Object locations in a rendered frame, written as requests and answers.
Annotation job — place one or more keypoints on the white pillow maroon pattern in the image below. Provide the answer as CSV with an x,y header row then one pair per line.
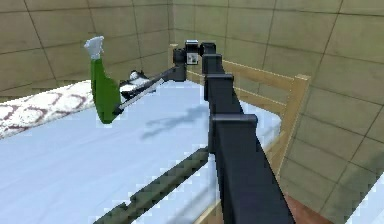
x,y
36,108

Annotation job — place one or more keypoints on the black white small object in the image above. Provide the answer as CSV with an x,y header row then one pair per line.
x,y
135,75

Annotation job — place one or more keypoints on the wooden bed pale blue mattress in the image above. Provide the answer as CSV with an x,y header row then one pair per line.
x,y
83,160

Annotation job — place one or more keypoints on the green spray bottle white top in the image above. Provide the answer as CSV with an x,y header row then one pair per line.
x,y
105,93

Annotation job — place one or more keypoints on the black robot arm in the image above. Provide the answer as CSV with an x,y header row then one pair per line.
x,y
240,150

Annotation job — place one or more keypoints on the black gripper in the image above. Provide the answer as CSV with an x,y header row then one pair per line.
x,y
180,66

